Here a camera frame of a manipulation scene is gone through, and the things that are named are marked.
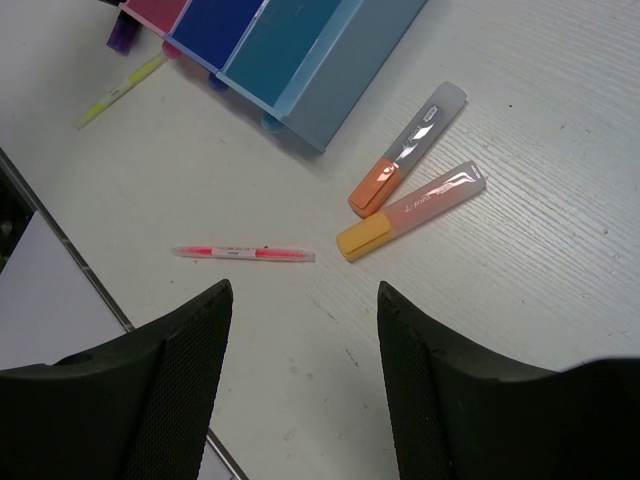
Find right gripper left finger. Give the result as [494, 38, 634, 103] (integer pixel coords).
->
[1, 280, 233, 479]

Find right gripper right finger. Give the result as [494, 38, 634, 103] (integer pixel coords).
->
[377, 282, 639, 479]

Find thin pink pen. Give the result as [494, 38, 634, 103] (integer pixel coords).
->
[171, 246, 315, 263]

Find yellow cap pink highlighter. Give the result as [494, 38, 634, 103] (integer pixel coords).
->
[336, 161, 487, 262]

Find orange cap grey highlighter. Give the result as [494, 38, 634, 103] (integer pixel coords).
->
[348, 81, 467, 218]

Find thin yellow pen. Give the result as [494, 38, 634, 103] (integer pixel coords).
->
[75, 53, 169, 130]

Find purple cap highlighter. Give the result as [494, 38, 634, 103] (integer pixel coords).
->
[106, 11, 141, 55]

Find dark blue container bin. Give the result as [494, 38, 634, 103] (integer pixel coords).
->
[165, 0, 264, 92]

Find light blue container bin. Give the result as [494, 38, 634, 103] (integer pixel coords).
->
[217, 0, 424, 151]

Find pink container bin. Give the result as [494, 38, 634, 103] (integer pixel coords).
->
[120, 0, 191, 60]

